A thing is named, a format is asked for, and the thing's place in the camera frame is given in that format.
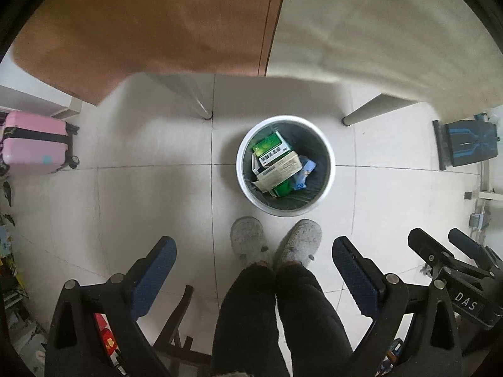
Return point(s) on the black blue patterned board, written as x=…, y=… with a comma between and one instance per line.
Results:
x=467, y=143

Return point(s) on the pink suitcase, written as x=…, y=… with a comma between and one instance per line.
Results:
x=31, y=145

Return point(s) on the grey power adapter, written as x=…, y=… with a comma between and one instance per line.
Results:
x=478, y=220

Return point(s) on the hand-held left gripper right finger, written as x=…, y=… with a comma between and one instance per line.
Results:
x=355, y=279

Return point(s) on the dark wooden stool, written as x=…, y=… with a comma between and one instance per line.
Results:
x=173, y=330

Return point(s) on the red package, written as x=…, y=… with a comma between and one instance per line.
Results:
x=106, y=337

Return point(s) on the person's black pants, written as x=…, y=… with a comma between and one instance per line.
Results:
x=251, y=322

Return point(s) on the white round trash bin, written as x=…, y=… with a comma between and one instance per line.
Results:
x=330, y=188

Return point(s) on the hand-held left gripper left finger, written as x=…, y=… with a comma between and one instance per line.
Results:
x=151, y=279

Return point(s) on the white table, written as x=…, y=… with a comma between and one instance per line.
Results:
x=198, y=102

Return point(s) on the grey fluffy slipper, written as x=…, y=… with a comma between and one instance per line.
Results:
x=249, y=239
x=298, y=241

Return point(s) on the light blue packet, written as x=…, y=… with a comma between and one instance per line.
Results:
x=304, y=174

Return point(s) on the beige striped table cloth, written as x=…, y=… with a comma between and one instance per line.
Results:
x=393, y=35

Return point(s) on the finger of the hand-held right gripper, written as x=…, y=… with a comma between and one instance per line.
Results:
x=477, y=251
x=432, y=253

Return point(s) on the green packet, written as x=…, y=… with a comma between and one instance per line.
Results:
x=283, y=190

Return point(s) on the orange table cloth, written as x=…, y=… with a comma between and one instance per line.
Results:
x=157, y=27

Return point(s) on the green medicine box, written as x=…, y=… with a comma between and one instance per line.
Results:
x=269, y=145

